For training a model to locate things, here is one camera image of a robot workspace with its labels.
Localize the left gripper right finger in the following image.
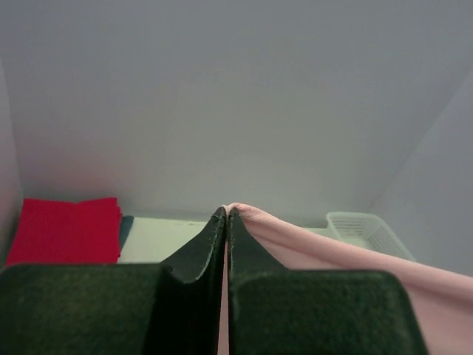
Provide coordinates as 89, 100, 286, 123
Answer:
227, 209, 428, 354

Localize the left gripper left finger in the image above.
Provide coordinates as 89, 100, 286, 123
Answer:
1, 208, 226, 354

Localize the pink t shirt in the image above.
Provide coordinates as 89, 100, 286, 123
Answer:
225, 203, 472, 354

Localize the folded teal t shirt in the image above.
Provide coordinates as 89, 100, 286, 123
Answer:
118, 215, 135, 257

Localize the white plastic basket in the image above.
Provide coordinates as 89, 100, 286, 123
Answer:
326, 212, 415, 261

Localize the folded red t shirt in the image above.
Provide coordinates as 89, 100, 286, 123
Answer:
6, 197, 122, 267

